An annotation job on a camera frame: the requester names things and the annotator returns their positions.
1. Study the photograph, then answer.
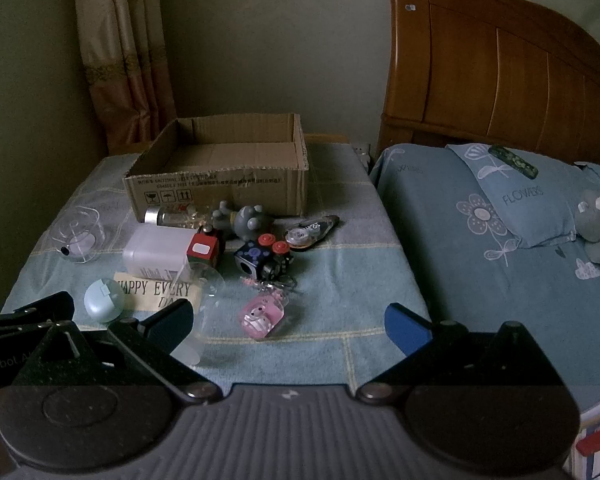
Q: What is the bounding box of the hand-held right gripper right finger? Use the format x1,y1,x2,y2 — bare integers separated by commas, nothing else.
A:
357,302,566,405

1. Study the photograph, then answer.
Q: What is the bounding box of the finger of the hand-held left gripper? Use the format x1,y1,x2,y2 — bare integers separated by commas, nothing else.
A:
0,291,76,330
0,324,53,347

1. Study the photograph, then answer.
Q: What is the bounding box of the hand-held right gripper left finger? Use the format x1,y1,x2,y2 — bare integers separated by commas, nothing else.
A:
12,302,221,405

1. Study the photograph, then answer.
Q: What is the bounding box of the clear bulb-shaped bottle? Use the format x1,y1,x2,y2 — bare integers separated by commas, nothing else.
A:
172,260,226,368

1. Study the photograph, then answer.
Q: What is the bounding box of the white plastic bottle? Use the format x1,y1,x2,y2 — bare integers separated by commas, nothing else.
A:
122,224,199,281

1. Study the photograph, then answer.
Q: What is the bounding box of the red and white cube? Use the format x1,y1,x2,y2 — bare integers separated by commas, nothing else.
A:
186,235,220,267

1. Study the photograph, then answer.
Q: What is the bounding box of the clear plastic dome container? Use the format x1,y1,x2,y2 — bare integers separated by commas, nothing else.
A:
47,205,111,265

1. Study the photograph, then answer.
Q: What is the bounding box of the small dark red toy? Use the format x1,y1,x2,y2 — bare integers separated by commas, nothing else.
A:
199,224,227,247

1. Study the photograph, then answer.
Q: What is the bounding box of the cardboard box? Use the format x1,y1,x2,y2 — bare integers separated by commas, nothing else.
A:
122,112,310,221

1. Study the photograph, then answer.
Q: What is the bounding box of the clear correction tape dispenser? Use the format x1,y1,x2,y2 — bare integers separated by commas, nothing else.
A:
284,215,341,250

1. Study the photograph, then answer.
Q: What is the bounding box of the cream lettered sign plaque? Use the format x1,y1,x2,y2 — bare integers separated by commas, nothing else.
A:
112,271,203,311

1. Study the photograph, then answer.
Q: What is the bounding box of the pale blue round case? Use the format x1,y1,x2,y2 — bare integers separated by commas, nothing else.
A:
83,278,127,322

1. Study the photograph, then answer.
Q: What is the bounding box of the blue floral bed sheet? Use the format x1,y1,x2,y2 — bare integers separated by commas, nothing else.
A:
370,142,600,411

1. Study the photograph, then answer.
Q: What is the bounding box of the glass bottle with silver cap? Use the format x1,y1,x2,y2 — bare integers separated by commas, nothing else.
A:
144,205,216,229

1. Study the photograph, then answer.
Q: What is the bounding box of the dark blue fidget cube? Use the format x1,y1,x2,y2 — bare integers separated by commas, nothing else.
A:
232,232,296,281

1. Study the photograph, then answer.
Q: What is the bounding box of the grey animal figurine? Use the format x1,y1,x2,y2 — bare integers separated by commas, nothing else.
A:
211,200,264,244

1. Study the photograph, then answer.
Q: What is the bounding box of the blue floral pillow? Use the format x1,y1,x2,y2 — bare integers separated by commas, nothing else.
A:
445,142,600,250

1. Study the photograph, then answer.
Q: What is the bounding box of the green patterned hair clip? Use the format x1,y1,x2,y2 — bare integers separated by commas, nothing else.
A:
487,145,539,180

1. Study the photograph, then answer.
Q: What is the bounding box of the grey plush toy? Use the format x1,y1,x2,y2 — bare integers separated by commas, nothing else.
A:
572,187,600,272

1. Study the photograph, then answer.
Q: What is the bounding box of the colourful printed book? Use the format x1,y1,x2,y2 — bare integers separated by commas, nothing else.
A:
570,385,600,480

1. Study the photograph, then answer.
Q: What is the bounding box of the beige patterned curtain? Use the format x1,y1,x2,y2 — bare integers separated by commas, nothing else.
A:
74,0,178,156

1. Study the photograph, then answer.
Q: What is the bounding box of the wooden bed headboard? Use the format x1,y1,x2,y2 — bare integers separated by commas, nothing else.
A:
375,0,600,161

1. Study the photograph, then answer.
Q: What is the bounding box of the pink keychain charm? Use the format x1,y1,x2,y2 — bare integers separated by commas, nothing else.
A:
239,275,298,342

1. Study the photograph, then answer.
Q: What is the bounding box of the white wall socket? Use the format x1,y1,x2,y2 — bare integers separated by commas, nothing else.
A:
352,142,374,169

